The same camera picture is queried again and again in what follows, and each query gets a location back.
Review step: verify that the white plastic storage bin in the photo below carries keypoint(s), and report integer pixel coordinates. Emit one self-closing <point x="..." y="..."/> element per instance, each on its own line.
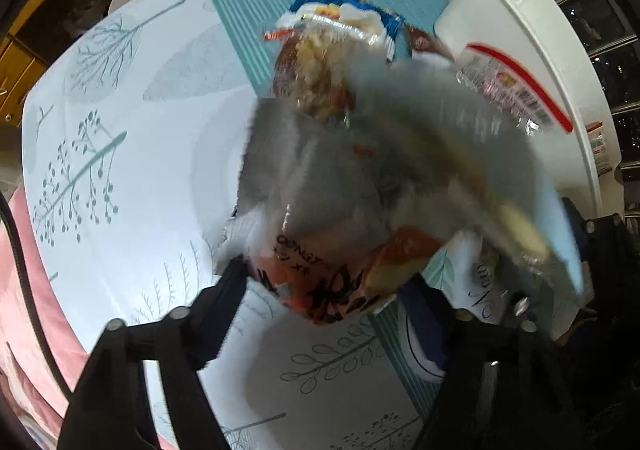
<point x="505" y="4"/>

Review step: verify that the plastic trash bag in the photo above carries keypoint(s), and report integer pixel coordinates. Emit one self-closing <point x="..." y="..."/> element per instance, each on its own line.
<point x="85" y="9"/>

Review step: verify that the blue white snack packet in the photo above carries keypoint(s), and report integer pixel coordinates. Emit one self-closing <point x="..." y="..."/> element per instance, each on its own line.
<point x="350" y="12"/>

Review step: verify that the clear red edged cereal packet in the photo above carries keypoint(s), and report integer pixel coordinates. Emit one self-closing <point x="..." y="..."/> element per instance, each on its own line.
<point x="310" y="74"/>

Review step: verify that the clear red striped snack packet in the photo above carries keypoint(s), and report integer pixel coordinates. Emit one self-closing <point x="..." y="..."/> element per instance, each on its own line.
<point x="510" y="84"/>

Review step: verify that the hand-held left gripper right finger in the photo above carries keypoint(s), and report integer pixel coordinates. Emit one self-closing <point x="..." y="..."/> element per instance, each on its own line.
<point x="425" y="325"/>

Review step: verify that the wooden desk with drawers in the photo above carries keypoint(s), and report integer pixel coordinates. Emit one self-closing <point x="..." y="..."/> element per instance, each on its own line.
<point x="30" y="64"/>

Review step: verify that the large grey snack bag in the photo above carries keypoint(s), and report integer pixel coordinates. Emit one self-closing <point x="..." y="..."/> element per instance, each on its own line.
<point x="325" y="169"/>

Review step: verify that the pink blanket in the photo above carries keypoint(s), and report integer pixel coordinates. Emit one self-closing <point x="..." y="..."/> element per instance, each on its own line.
<point x="30" y="330"/>

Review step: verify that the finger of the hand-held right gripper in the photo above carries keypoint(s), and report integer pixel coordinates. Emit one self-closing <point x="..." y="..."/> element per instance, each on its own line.
<point x="600" y="250"/>

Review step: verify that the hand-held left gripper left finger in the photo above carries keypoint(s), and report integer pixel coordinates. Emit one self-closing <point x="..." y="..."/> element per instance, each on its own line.
<point x="220" y="310"/>

